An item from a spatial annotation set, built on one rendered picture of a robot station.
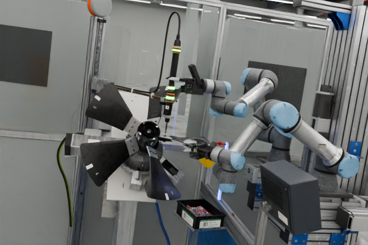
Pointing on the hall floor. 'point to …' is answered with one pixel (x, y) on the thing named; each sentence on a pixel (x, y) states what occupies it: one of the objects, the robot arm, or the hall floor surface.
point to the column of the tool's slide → (79, 200)
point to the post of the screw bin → (189, 237)
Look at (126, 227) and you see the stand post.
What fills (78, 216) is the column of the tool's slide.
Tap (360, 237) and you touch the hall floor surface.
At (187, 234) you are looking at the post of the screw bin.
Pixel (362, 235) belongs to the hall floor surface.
